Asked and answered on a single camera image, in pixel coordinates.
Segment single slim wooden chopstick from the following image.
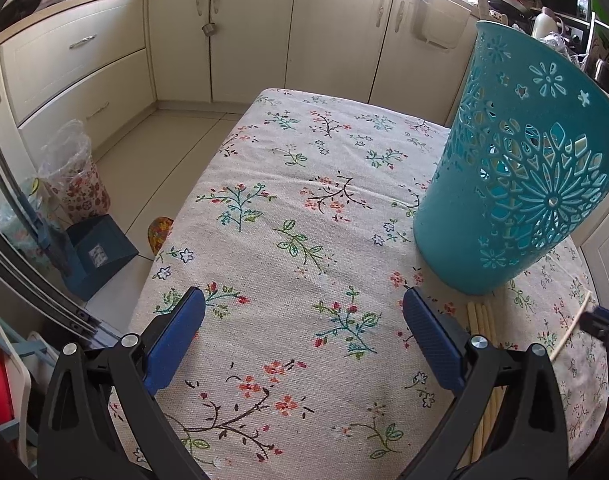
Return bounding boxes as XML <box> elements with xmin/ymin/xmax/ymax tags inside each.
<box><xmin>549</xmin><ymin>290</ymin><xmax>592</xmax><ymax>362</ymax></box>

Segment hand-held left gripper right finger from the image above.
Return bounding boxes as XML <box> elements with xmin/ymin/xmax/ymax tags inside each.
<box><xmin>399</xmin><ymin>287</ymin><xmax>570</xmax><ymax>480</ymax></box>

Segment cream panelled drawer cabinets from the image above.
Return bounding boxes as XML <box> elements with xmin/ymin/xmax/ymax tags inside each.
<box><xmin>581</xmin><ymin>204</ymin><xmax>609</xmax><ymax>307</ymax></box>

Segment cream drawer cabinet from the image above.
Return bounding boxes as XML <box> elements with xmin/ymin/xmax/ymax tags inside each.
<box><xmin>0</xmin><ymin>0</ymin><xmax>158</xmax><ymax>163</ymax></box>

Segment yellow floral slipper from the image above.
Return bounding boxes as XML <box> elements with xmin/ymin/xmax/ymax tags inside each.
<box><xmin>147</xmin><ymin>216</ymin><xmax>174</xmax><ymax>256</ymax></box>

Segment black wok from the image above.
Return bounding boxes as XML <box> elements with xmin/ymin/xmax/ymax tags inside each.
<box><xmin>0</xmin><ymin>0</ymin><xmax>46</xmax><ymax>34</ymax></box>

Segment teal perforated plastic basket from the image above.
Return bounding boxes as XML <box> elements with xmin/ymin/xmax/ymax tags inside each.
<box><xmin>413</xmin><ymin>20</ymin><xmax>609</xmax><ymax>297</ymax></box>

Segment white thermos jug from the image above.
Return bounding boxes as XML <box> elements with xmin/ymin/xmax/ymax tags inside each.
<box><xmin>529</xmin><ymin>7</ymin><xmax>561</xmax><ymax>39</ymax></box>

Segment white hanging bin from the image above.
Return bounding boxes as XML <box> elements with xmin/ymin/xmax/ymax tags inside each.
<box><xmin>414</xmin><ymin>0</ymin><xmax>473</xmax><ymax>51</ymax></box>

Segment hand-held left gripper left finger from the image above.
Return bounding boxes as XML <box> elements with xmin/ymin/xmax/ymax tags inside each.
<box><xmin>37</xmin><ymin>287</ymin><xmax>210</xmax><ymax>480</ymax></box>

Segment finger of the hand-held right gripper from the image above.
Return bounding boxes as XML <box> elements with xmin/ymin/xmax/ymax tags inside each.
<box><xmin>581</xmin><ymin>305</ymin><xmax>609</xmax><ymax>355</ymax></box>

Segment cream door cabinets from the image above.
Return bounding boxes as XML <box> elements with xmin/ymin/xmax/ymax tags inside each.
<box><xmin>144</xmin><ymin>0</ymin><xmax>481</xmax><ymax>126</ymax></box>

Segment floral trash bin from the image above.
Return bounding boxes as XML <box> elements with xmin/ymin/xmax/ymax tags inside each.
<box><xmin>37</xmin><ymin>120</ymin><xmax>112</xmax><ymax>224</ymax></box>

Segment metal door frame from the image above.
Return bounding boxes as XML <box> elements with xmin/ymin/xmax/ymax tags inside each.
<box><xmin>0</xmin><ymin>100</ymin><xmax>121</xmax><ymax>356</ymax></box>

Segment floral tablecloth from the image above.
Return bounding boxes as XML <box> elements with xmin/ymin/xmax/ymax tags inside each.
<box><xmin>107</xmin><ymin>87</ymin><xmax>609</xmax><ymax>480</ymax></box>

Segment dark blue box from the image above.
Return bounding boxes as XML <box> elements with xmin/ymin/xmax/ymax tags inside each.
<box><xmin>64</xmin><ymin>214</ymin><xmax>140</xmax><ymax>302</ymax></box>

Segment shoe rack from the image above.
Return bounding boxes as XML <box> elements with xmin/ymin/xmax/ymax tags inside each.
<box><xmin>0</xmin><ymin>300</ymin><xmax>51</xmax><ymax>461</ymax></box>

